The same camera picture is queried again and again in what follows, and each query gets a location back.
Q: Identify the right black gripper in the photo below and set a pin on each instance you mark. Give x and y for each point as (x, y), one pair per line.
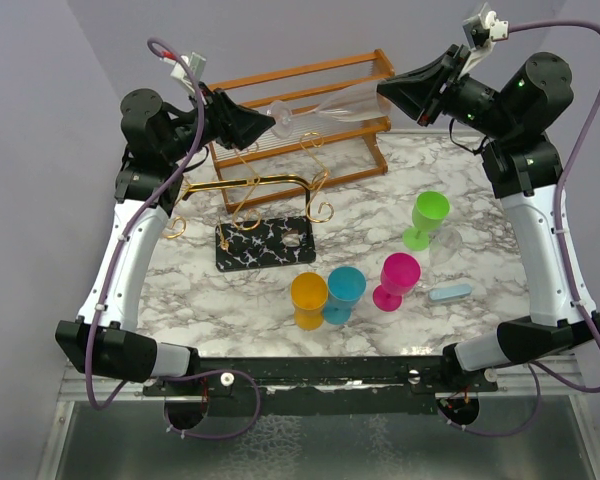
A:
(419, 88)

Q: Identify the clear tall wine glass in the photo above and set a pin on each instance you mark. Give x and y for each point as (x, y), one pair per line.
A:
(359, 102)

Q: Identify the yellow plastic wine glass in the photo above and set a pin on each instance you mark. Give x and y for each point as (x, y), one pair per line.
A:
(309, 295)

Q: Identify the light blue small block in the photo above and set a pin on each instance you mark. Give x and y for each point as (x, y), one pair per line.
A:
(450, 293)

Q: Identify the orange wooden shelf rack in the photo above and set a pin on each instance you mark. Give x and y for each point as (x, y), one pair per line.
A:
(305, 87)

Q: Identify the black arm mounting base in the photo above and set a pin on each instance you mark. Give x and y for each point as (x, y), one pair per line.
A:
(309, 386)

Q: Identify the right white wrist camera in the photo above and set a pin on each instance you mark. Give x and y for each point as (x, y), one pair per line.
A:
(483, 29)

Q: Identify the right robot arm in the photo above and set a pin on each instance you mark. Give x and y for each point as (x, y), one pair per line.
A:
(524, 169)

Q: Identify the gold wine glass rack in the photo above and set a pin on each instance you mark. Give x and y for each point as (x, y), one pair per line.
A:
(249, 241)

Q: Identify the clear short wine glass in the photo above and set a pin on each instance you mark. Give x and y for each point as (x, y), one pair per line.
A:
(444, 246)

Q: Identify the blue plastic wine glass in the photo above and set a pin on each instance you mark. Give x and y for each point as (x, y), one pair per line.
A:
(346, 285)

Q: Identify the green plastic wine glass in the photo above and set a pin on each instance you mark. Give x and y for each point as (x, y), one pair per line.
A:
(429, 211)

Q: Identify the pink plastic wine glass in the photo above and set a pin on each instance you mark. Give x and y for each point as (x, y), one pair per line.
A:
(399, 275)

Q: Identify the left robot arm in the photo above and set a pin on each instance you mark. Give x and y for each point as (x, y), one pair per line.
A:
(102, 339)

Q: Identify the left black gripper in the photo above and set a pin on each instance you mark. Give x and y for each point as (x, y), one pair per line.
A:
(235, 126)

